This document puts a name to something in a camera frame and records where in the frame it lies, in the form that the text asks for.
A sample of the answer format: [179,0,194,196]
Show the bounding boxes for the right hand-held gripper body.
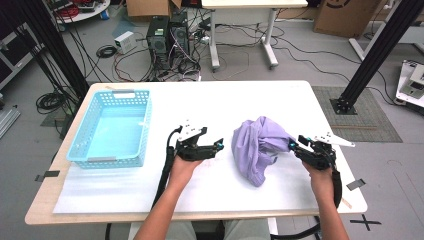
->
[301,131,356,171]

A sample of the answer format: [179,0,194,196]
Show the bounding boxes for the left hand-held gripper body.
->
[173,120,215,163]

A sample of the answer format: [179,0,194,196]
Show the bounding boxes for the purple shorts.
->
[231,115,298,188]

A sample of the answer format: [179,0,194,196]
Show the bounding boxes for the light blue plastic basket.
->
[65,88,153,169]

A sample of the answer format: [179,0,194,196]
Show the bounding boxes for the person's left hand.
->
[168,156,204,192]

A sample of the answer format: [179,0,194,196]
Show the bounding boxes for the person's right hand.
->
[302,163,336,201]

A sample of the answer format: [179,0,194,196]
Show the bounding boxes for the black tape strip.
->
[345,178,367,192]
[34,170,61,183]

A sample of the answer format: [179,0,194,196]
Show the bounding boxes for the grey floor mat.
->
[311,85,404,144]

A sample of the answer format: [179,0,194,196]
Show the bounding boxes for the black chair seat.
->
[193,221,225,240]

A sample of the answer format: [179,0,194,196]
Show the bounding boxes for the person's grey trousers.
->
[164,219,271,240]

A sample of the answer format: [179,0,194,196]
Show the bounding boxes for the large black computer tower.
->
[145,15,171,69]

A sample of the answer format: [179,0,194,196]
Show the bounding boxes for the small black computer tower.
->
[169,12,190,58]

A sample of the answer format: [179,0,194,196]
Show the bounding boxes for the white machine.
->
[394,59,424,116]

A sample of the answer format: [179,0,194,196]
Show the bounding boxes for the white box device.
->
[113,30,138,55]

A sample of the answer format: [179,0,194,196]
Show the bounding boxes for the large cardboard box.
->
[313,0,384,38]

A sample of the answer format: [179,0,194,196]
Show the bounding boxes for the small cardboard box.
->
[125,0,183,18]

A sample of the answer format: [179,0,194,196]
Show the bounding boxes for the white desk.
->
[201,0,309,72]

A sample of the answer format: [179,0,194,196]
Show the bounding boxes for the round white table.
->
[46,0,112,24]

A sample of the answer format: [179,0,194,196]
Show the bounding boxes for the aluminium profile bars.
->
[0,105,21,139]

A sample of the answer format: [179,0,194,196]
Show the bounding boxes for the grey metal rack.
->
[0,23,44,91]

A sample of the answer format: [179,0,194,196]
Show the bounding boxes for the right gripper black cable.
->
[331,168,344,209]

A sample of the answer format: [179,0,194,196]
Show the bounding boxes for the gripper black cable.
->
[151,125,184,209]
[331,168,344,209]

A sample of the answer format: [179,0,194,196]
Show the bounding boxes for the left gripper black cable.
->
[151,125,184,209]

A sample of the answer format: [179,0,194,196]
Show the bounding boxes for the long black floor cable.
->
[273,33,398,106]

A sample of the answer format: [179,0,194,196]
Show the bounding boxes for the white metal frame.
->
[348,19,424,63]

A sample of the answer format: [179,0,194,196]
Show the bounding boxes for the black metal frame post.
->
[329,0,424,116]
[13,0,91,99]

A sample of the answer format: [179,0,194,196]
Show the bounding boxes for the small black cable coil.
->
[95,44,118,59]

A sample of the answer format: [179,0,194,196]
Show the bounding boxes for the large black cable coil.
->
[35,91,68,115]

